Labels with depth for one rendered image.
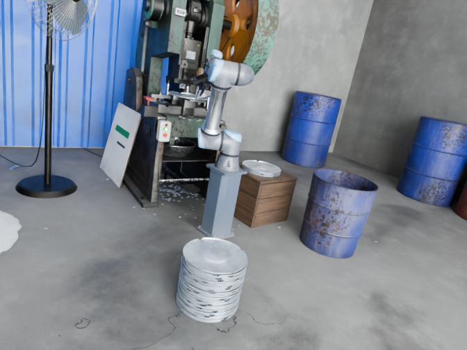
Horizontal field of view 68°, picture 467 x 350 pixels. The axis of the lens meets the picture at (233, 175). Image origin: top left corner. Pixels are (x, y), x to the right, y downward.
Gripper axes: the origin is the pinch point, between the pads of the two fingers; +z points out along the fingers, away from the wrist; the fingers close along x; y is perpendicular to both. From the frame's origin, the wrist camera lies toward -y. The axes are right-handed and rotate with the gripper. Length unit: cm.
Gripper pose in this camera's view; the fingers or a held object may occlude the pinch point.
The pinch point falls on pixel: (196, 98)
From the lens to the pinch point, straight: 248.3
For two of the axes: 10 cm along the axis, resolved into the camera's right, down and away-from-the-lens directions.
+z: -3.9, 7.1, 5.9
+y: 8.1, -0.4, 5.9
